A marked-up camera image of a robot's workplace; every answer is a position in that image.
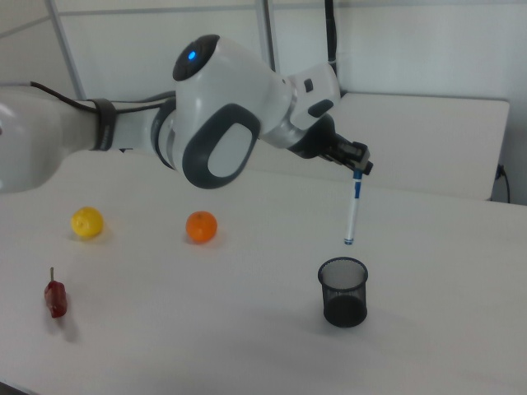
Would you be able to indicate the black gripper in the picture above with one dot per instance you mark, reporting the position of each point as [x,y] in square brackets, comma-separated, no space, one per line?
[325,140]

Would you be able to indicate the blue and white marker pen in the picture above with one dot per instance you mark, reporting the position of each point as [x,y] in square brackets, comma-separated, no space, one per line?
[353,210]

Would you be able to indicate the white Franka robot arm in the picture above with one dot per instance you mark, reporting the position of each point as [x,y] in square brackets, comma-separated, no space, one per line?
[214,107]

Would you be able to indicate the black mesh pen cup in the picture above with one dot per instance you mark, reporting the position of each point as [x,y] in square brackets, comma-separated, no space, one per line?
[345,304]

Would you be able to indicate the orange fruit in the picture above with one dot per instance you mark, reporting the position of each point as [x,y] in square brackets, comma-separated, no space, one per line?
[201,227]

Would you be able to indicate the yellow lemon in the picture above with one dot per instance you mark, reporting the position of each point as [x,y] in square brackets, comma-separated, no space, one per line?
[86,222]

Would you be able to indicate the red pepper with stem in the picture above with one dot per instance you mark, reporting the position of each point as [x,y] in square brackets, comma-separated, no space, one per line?
[55,298]

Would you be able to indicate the black camera stand pole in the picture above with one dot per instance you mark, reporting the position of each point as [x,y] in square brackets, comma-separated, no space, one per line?
[331,33]

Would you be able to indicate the grey vertical wall post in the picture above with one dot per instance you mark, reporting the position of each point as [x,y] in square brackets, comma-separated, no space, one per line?
[268,37]

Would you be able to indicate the grey slanted wall post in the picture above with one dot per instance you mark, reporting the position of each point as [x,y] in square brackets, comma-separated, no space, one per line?
[68,53]

